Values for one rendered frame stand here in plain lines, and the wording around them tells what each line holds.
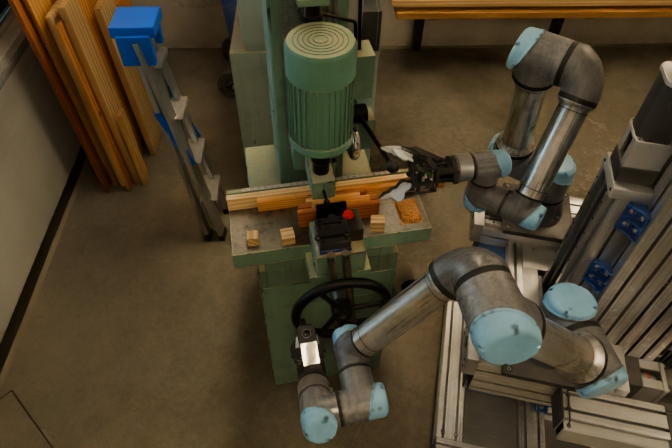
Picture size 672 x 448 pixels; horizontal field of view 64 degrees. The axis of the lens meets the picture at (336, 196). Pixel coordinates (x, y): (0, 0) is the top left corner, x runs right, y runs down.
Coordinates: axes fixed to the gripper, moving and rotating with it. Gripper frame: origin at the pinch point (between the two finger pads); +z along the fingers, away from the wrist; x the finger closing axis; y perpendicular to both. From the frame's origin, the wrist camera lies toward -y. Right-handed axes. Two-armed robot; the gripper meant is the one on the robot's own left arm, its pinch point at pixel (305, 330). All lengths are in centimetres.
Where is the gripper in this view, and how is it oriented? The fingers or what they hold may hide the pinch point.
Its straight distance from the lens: 150.4
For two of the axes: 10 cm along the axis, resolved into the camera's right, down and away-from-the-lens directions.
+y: 1.3, 9.3, 3.3
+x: 9.8, -1.7, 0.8
